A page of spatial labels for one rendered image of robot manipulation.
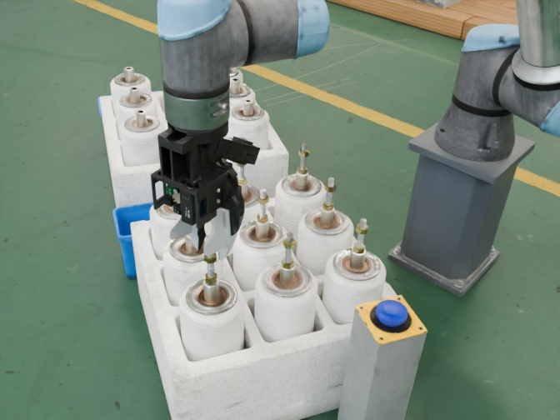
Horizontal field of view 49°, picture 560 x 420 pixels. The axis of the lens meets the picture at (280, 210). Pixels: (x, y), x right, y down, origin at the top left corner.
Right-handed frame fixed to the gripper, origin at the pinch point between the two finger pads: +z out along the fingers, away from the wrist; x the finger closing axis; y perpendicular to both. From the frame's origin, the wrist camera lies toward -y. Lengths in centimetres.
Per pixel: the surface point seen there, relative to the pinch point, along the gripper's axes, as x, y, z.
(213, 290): 0.9, 1.3, 7.3
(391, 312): 25.5, -3.4, 1.6
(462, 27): -25, -201, 30
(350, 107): -33, -116, 35
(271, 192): -21, -49, 27
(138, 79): -61, -50, 9
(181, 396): 1.9, 10.8, 20.1
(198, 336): 1.0, 5.2, 13.2
